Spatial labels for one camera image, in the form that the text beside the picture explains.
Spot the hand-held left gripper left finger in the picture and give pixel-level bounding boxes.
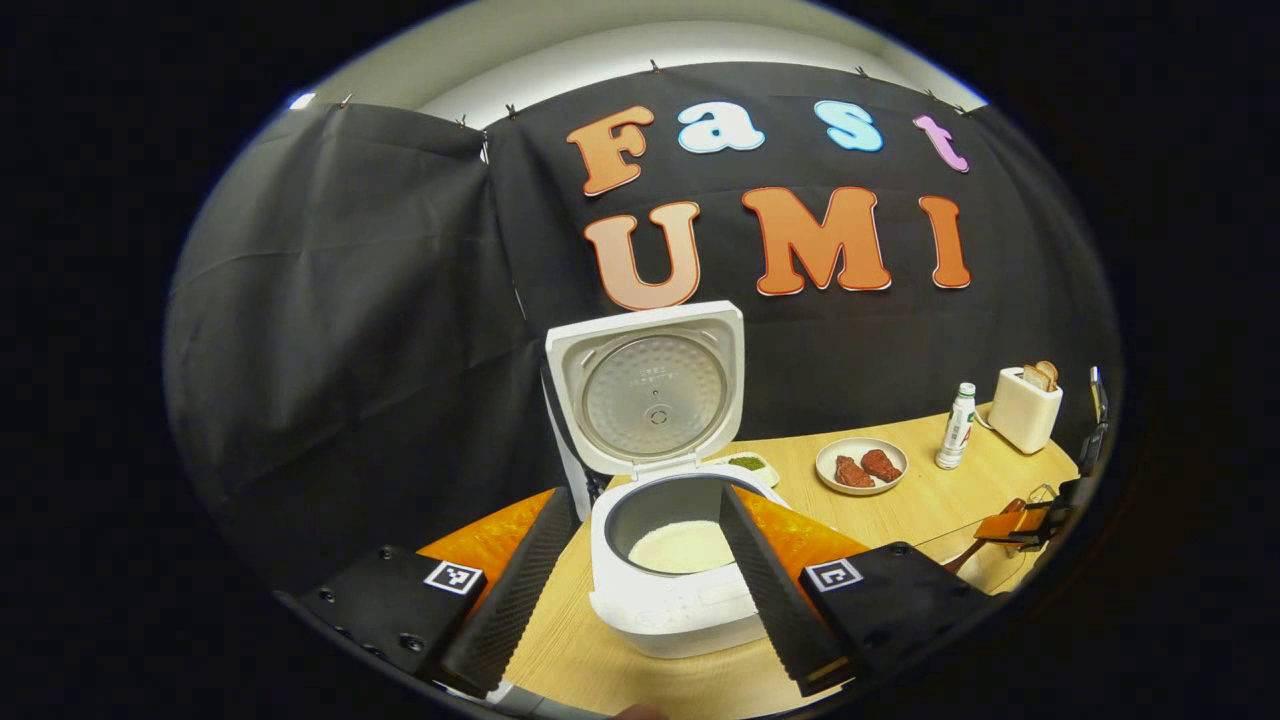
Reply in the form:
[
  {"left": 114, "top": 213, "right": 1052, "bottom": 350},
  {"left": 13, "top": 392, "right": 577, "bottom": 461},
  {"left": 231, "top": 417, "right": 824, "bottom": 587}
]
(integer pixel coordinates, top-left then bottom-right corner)
[{"left": 285, "top": 487, "right": 581, "bottom": 699}]

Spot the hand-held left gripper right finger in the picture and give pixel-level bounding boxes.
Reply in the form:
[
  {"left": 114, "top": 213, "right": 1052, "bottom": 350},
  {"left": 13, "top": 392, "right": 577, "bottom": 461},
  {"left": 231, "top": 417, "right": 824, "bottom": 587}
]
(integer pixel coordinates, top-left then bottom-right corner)
[{"left": 718, "top": 485, "right": 996, "bottom": 698}]

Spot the brown wooden spoon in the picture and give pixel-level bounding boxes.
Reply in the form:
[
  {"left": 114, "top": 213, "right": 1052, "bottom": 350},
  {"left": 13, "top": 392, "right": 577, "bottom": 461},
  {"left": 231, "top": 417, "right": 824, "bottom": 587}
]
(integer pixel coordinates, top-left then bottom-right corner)
[{"left": 944, "top": 538, "right": 1003, "bottom": 577}]

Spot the white rice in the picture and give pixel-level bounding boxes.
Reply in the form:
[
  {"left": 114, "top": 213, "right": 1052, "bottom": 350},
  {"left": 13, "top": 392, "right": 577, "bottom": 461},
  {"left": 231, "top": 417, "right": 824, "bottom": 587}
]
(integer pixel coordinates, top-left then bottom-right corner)
[{"left": 628, "top": 520, "right": 739, "bottom": 577}]

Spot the white rice cooker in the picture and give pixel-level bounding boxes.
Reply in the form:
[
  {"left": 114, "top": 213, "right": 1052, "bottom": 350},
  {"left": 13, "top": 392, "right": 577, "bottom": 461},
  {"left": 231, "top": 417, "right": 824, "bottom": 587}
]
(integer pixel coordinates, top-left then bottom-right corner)
[{"left": 543, "top": 300, "right": 791, "bottom": 661}]

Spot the clear plastic container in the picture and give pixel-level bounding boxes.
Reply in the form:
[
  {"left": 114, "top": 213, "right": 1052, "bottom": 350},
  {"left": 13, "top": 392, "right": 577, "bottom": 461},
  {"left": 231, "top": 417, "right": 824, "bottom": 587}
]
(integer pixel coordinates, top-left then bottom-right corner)
[{"left": 915, "top": 518, "right": 1027, "bottom": 597}]

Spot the white toaster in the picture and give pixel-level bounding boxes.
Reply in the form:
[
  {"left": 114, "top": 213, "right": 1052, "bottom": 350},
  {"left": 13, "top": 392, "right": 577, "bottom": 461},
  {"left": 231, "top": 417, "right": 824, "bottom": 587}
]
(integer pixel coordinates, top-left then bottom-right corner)
[{"left": 988, "top": 365, "right": 1065, "bottom": 456}]

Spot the white drink bottle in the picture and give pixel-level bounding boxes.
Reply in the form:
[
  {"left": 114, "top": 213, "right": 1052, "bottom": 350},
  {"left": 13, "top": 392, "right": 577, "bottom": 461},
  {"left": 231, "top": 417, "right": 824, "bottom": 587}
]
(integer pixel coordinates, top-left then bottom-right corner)
[{"left": 935, "top": 382, "right": 979, "bottom": 471}]

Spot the white divided condiment dish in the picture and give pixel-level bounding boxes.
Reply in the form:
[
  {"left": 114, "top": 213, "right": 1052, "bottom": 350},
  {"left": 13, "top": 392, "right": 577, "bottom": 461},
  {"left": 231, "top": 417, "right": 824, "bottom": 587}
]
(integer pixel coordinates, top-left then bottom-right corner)
[{"left": 712, "top": 452, "right": 782, "bottom": 490}]

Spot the round white plate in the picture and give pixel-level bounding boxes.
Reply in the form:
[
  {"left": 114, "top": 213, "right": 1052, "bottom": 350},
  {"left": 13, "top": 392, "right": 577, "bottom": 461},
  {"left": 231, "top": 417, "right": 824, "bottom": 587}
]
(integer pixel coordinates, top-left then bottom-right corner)
[{"left": 815, "top": 437, "right": 910, "bottom": 498}]

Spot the black backdrop cloth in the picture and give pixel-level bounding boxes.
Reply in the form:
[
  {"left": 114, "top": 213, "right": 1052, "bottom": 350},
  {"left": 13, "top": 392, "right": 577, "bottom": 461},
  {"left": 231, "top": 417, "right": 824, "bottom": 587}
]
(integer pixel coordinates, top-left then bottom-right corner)
[{"left": 163, "top": 62, "right": 1121, "bottom": 601}]

